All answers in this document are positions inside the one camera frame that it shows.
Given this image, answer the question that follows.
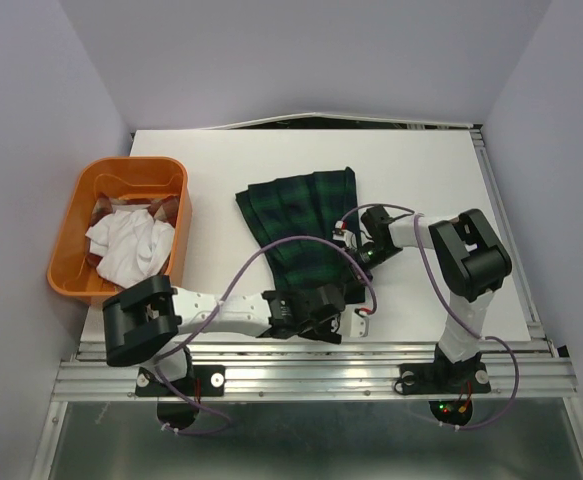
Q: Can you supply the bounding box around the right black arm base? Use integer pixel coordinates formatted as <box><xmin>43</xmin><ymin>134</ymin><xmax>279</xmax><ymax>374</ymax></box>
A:
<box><xmin>392</xmin><ymin>359</ymin><xmax>491</xmax><ymax>428</ymax></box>

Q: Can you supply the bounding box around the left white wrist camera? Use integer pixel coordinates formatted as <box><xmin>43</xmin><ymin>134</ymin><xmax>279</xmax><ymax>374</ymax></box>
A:
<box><xmin>337</xmin><ymin>310</ymin><xmax>369</xmax><ymax>339</ymax></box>

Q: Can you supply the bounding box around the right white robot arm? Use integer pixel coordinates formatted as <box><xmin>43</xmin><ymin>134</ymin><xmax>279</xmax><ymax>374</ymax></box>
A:
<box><xmin>336</xmin><ymin>204</ymin><xmax>512</xmax><ymax>390</ymax></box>

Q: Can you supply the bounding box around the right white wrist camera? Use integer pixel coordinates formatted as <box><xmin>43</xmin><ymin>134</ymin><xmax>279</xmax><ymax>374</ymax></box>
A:
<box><xmin>332</xmin><ymin>221</ymin><xmax>358</xmax><ymax>250</ymax></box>

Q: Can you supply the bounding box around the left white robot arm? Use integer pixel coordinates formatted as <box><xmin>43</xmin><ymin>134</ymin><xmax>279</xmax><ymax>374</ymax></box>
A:
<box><xmin>102</xmin><ymin>275</ymin><xmax>353</xmax><ymax>394</ymax></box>

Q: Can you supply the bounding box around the red plaid skirt in bin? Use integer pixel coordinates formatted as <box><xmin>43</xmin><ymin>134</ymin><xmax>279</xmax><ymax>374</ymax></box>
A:
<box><xmin>85</xmin><ymin>195</ymin><xmax>181</xmax><ymax>266</ymax></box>

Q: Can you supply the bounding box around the aluminium rail frame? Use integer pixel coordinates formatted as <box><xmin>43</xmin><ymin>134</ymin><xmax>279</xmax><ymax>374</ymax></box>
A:
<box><xmin>28</xmin><ymin>122</ymin><xmax>583</xmax><ymax>480</ymax></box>

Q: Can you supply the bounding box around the white garment in bin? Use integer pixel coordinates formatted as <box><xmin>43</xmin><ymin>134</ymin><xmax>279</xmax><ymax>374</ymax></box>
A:
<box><xmin>85</xmin><ymin>209</ymin><xmax>175</xmax><ymax>289</ymax></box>

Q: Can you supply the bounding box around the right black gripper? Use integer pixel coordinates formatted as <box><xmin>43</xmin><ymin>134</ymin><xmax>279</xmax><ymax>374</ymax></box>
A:
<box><xmin>336</xmin><ymin>240</ymin><xmax>402</xmax><ymax>294</ymax></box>

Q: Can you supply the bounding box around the green plaid skirt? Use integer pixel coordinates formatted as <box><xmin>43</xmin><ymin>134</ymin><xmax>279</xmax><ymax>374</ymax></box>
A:
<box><xmin>235</xmin><ymin>167</ymin><xmax>358</xmax><ymax>290</ymax></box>

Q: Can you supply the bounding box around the orange plastic bin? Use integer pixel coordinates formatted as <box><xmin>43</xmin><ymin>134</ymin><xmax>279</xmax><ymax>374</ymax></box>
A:
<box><xmin>47</xmin><ymin>156</ymin><xmax>192</xmax><ymax>306</ymax></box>

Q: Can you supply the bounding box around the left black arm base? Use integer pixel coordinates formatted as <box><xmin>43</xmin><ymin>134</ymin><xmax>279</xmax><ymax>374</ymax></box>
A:
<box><xmin>134</xmin><ymin>364</ymin><xmax>232</xmax><ymax>436</ymax></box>

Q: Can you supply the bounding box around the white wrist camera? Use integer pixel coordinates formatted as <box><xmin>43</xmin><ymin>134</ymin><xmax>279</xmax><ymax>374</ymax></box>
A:
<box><xmin>337</xmin><ymin>310</ymin><xmax>369</xmax><ymax>339</ymax></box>
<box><xmin>332</xmin><ymin>221</ymin><xmax>358</xmax><ymax>250</ymax></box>

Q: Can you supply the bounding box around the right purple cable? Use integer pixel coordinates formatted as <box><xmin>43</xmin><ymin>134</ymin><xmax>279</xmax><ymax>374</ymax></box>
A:
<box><xmin>340</xmin><ymin>203</ymin><xmax>522</xmax><ymax>432</ymax></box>

